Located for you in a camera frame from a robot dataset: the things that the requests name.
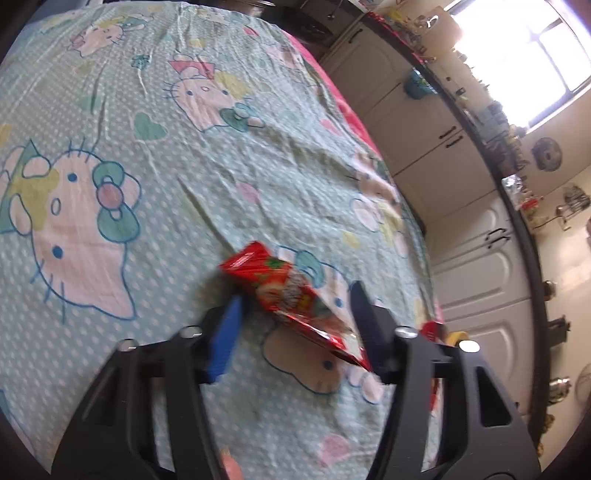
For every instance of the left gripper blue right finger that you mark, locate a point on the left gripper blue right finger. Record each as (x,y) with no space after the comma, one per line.
(376,326)

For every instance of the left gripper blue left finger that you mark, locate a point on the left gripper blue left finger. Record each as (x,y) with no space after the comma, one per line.
(227,324)

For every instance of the red snack wrapper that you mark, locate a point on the red snack wrapper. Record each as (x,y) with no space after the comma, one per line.
(305,294)

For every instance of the yellow rimmed trash bin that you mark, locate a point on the yellow rimmed trash bin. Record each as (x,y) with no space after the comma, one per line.
(437,332)

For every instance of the white lower kitchen cabinets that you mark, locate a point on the white lower kitchen cabinets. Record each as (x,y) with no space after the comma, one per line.
(477,266)

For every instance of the Hello Kitty patterned tablecloth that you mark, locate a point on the Hello Kitty patterned tablecloth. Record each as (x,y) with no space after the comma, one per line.
(142,144)

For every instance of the teal hanging basket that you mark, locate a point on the teal hanging basket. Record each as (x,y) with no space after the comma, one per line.
(417,87)

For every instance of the round wall plate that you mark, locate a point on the round wall plate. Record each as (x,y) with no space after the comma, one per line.
(547,154)

